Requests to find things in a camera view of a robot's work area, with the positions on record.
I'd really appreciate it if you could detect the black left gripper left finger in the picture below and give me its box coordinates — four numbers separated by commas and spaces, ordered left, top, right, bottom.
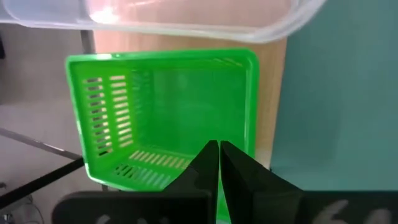
164, 139, 220, 224

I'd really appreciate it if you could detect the green table mat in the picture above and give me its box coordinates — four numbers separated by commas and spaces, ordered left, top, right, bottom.
269, 0, 398, 192

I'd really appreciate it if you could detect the wooden shelf with black frame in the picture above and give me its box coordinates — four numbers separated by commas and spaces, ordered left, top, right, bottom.
0, 29, 289, 210

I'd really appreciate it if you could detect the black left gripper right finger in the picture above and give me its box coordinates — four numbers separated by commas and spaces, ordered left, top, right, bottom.
220, 141, 305, 224

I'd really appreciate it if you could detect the clear plastic bin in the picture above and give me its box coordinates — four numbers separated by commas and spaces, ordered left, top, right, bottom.
0, 0, 327, 44

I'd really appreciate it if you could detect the green slotted plastic basket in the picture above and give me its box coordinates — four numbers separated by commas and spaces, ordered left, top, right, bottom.
64, 48, 261, 223

